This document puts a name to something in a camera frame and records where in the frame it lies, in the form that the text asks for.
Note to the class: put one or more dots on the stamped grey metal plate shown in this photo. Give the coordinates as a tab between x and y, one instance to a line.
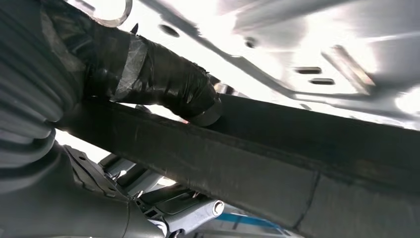
295	49

